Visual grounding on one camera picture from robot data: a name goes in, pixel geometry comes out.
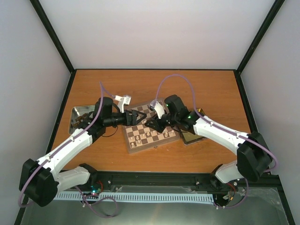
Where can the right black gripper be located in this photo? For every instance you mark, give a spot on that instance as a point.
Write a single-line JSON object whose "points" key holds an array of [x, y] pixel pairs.
{"points": [[159, 127]]}

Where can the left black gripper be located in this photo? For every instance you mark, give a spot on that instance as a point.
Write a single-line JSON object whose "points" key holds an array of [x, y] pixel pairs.
{"points": [[133, 121]]}

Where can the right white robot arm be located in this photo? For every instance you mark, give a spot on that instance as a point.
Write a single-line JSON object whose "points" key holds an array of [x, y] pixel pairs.
{"points": [[253, 155]]}

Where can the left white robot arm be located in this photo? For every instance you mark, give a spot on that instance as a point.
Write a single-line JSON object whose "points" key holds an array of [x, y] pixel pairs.
{"points": [[43, 179]]}

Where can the wooden chess board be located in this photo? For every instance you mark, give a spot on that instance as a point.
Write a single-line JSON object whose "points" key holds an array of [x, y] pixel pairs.
{"points": [[140, 129]]}

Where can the dark chess pieces pile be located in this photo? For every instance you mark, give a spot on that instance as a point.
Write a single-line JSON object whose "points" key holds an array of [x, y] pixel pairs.
{"points": [[80, 119]]}

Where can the left controller board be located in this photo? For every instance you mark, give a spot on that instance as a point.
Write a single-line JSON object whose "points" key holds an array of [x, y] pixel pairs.
{"points": [[95, 188]]}

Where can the gold metal tin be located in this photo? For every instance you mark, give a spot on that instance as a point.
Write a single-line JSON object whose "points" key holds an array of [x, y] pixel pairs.
{"points": [[192, 136]]}

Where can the silver metal tin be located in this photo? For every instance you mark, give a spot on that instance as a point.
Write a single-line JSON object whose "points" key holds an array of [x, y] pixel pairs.
{"points": [[78, 114]]}

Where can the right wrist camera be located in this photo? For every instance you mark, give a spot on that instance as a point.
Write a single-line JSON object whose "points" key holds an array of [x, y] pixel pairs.
{"points": [[157, 107]]}

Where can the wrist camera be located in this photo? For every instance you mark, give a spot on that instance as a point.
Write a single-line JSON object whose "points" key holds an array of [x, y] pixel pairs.
{"points": [[157, 107], [122, 101]]}

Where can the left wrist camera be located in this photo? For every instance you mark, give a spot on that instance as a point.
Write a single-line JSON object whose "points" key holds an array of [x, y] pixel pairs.
{"points": [[122, 101]]}

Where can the light blue cable duct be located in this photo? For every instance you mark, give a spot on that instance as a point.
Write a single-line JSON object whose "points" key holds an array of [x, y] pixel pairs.
{"points": [[151, 197]]}

